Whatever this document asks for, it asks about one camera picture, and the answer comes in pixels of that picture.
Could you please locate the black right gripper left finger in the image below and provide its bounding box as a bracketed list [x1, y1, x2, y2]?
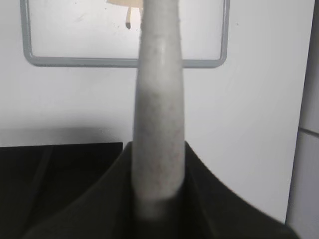
[22, 142, 140, 239]

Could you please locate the grey-rimmed deer cutting board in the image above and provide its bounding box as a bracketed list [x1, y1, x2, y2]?
[20, 0, 230, 68]

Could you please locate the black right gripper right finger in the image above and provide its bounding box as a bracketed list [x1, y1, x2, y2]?
[177, 142, 298, 239]

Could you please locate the white-handled kitchen knife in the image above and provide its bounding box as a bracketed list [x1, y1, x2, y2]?
[132, 0, 185, 220]

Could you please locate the black knife stand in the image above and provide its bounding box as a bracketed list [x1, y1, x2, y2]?
[0, 142, 123, 239]

